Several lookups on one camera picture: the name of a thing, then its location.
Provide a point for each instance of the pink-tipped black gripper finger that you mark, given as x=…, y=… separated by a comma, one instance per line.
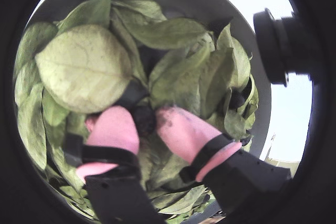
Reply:
x=189, y=134
x=115, y=129

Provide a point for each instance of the dark blueberry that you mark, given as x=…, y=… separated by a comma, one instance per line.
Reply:
x=144, y=120
x=237, y=100

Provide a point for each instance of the pile of green leaves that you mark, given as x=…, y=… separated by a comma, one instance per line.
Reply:
x=84, y=66

